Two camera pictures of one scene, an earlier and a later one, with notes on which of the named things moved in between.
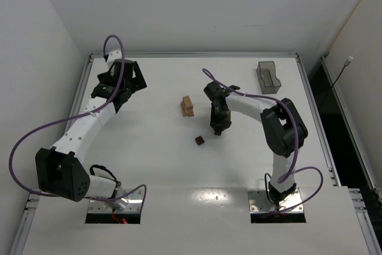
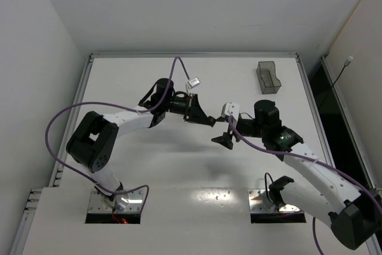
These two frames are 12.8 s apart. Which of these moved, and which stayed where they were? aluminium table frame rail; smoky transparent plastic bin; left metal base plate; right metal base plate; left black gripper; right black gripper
Moved: left black gripper; right black gripper
Stayed: aluminium table frame rail; left metal base plate; right metal base plate; smoky transparent plastic bin
